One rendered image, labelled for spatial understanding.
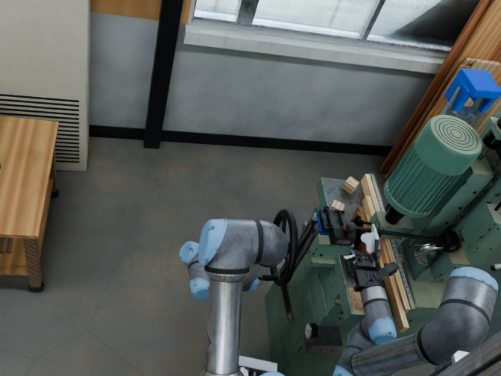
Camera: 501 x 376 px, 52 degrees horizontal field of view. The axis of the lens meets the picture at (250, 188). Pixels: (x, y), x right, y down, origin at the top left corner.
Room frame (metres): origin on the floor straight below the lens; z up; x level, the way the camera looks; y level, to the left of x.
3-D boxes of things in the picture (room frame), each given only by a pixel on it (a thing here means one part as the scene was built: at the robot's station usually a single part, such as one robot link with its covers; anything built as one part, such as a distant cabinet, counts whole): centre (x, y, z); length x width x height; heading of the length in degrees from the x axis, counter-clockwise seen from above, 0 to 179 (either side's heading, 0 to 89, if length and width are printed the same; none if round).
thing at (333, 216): (1.21, -0.33, 0.99); 0.13 x 0.11 x 0.06; 21
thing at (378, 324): (0.83, -0.49, 1.09); 0.11 x 0.08 x 0.09; 21
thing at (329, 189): (1.25, -0.41, 0.87); 0.61 x 0.30 x 0.06; 21
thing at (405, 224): (1.30, -0.53, 0.99); 0.14 x 0.07 x 0.09; 111
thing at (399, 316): (1.21, -0.54, 0.92); 0.55 x 0.02 x 0.04; 21
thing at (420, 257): (1.22, -0.68, 1.02); 0.12 x 0.03 x 0.12; 111
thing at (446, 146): (1.29, -0.51, 1.32); 0.18 x 0.18 x 0.31
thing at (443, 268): (1.21, -0.74, 1.02); 0.09 x 0.07 x 0.12; 21
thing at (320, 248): (1.22, -0.33, 0.91); 0.15 x 0.14 x 0.09; 21
